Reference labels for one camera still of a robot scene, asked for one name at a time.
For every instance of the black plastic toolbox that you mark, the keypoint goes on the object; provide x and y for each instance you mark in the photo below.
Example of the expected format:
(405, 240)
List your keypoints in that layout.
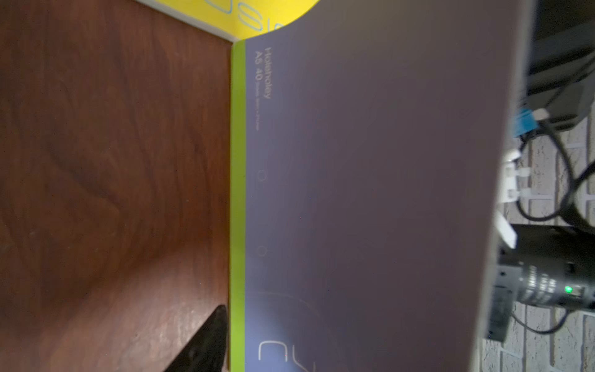
(561, 63)

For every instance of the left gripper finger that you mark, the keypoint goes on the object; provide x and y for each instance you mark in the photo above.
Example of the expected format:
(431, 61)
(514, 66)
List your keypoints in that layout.
(206, 350)

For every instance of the notebook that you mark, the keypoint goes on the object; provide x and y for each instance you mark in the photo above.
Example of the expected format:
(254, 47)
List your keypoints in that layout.
(234, 20)
(367, 138)

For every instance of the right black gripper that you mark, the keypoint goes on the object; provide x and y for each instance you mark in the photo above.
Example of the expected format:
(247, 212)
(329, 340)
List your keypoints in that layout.
(549, 267)

